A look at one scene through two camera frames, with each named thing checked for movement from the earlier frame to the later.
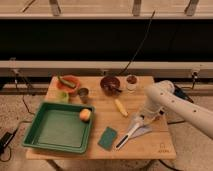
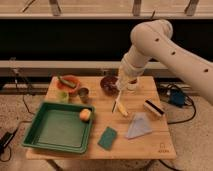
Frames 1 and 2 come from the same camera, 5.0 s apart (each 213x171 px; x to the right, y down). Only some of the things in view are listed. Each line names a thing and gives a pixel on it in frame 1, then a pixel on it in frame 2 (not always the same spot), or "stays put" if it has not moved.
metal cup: (84, 95) stays put
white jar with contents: (131, 82) stays put
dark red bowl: (110, 86) stays put
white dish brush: (139, 120) to (115, 101)
